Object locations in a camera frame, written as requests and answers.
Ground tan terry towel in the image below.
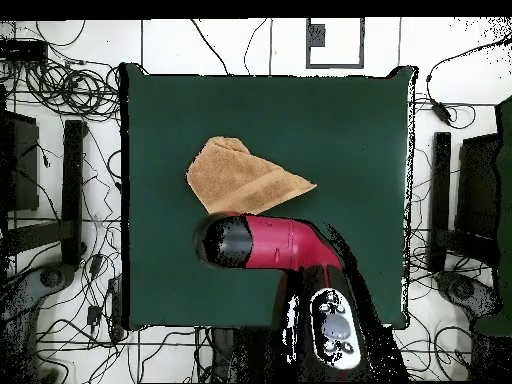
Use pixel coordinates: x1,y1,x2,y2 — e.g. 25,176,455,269
185,135,318,216

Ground flat black box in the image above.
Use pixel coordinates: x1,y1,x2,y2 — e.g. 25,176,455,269
0,38,49,63

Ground dark green table cloth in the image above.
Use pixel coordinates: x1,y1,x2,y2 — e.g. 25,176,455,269
119,62,419,331

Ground black power strip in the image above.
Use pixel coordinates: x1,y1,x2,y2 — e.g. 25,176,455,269
106,275,126,342

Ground grey office chair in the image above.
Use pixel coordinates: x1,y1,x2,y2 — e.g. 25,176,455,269
434,270,501,321
0,261,77,383

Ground dark box on stand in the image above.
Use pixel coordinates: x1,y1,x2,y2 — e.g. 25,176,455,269
454,133,501,241
0,109,40,213

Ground green cloth drape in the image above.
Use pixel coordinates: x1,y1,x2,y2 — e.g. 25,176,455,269
473,94,512,338

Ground grey square floor frame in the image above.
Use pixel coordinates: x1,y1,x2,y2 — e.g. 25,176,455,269
305,17,366,70

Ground black power adapter with cable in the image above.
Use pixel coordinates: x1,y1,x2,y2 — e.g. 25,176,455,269
424,39,477,130

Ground tangled black cable coil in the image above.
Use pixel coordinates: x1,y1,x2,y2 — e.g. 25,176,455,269
23,55,121,121

